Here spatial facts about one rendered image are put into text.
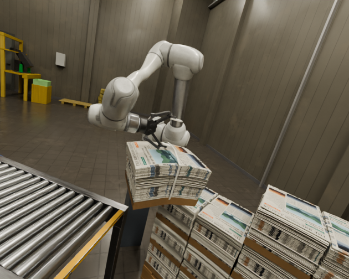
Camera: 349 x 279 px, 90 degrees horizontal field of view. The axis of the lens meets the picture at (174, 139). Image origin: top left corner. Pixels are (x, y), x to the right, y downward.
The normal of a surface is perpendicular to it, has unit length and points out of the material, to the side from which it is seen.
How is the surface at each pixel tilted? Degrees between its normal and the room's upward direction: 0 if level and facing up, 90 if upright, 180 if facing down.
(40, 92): 90
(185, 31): 90
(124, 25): 90
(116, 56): 90
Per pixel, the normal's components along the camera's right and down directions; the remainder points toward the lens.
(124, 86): 0.42, -0.23
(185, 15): 0.31, 0.32
